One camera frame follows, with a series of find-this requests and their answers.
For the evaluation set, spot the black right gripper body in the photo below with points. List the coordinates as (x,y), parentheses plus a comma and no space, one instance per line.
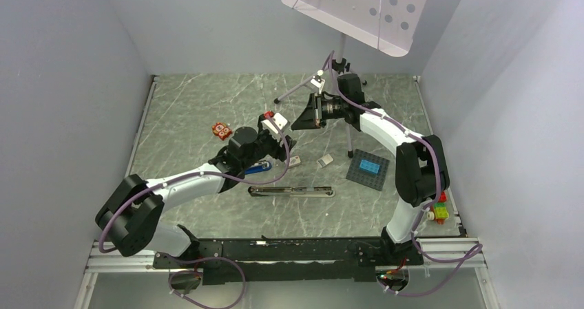
(333,109)

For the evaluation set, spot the white staple box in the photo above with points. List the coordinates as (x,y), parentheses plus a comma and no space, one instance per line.
(294,161)

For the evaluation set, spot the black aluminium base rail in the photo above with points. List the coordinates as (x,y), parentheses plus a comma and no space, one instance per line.
(230,260)

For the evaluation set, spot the white perforated music stand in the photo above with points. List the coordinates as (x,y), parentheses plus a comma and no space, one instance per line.
(388,26)

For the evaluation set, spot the staple box tray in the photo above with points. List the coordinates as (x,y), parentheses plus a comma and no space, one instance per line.
(325,160)

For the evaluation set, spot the colourful lego toy car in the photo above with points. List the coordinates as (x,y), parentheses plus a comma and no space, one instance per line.
(438,212)

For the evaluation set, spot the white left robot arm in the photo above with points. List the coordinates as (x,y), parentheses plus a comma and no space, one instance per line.
(130,218)

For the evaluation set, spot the blue black stapler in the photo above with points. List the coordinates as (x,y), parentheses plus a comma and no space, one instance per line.
(259,167)

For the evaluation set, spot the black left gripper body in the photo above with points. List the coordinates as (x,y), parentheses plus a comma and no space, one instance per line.
(268,145)

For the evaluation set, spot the red cartoon eraser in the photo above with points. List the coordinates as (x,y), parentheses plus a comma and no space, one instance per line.
(221,130)

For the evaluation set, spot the black silver stapler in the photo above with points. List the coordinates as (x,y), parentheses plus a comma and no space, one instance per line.
(299,192)

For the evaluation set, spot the blue lego brick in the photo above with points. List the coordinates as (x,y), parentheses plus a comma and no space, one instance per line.
(367,166)

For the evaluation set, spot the dark grey lego baseplate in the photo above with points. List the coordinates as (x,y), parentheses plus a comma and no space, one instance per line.
(375,182)

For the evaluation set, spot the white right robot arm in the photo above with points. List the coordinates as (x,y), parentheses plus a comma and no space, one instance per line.
(421,174)

